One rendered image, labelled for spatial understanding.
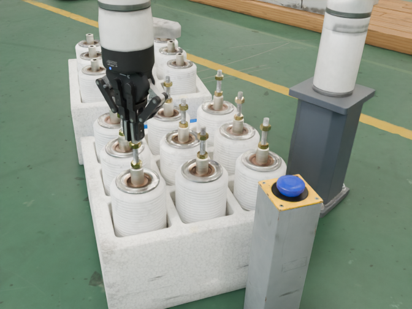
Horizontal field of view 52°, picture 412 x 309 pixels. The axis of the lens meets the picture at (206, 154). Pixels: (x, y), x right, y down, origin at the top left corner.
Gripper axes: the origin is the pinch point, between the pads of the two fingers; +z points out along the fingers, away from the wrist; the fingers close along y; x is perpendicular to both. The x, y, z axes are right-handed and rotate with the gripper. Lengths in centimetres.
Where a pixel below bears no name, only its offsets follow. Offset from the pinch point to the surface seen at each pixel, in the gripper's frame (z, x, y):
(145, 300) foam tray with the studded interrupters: 31.2, -5.7, 5.4
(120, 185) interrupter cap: 9.9, -2.8, -1.3
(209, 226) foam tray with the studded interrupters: 17.2, 4.4, 12.3
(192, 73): 12, 50, -24
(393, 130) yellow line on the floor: 35, 99, 26
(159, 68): 15, 54, -38
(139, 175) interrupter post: 8.3, -0.4, 1.0
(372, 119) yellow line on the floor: 36, 103, 18
